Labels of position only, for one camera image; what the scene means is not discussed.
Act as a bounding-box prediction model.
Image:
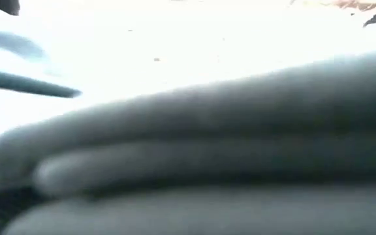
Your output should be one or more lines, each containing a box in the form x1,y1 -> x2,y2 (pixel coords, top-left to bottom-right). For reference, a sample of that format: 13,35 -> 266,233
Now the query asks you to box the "teal grey garment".
0,29 -> 376,235

